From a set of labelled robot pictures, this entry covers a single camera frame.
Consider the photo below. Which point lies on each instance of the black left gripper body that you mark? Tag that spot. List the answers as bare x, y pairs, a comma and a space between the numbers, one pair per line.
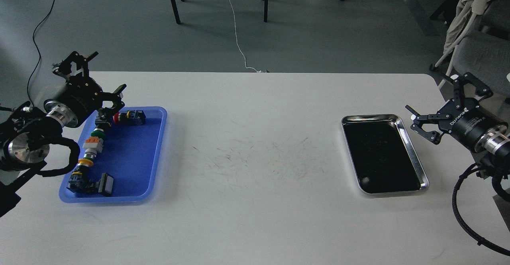
76, 101

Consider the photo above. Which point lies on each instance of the beige jacket on chair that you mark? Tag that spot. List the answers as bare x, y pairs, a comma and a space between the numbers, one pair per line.
466, 10

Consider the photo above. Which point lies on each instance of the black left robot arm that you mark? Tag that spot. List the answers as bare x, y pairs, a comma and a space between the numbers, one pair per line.
28, 132

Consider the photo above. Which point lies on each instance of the steel metal tray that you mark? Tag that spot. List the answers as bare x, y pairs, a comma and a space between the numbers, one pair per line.
383, 157

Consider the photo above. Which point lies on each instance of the blue plastic tray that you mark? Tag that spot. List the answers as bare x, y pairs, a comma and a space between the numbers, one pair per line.
131, 156

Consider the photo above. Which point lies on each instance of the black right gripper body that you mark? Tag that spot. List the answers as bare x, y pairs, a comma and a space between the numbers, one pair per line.
469, 123

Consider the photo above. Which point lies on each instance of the orange white push button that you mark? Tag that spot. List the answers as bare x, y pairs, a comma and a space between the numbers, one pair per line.
92, 147

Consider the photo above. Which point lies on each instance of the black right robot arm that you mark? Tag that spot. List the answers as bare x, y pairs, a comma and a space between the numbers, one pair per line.
494, 163

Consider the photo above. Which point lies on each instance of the grey office chair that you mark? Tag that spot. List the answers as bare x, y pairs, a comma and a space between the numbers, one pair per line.
482, 46

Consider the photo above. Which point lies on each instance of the red emergency stop button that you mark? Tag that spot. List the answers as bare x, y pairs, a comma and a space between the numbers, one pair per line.
130, 118

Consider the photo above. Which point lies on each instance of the black square push button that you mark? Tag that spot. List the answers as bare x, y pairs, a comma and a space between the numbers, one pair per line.
104, 186

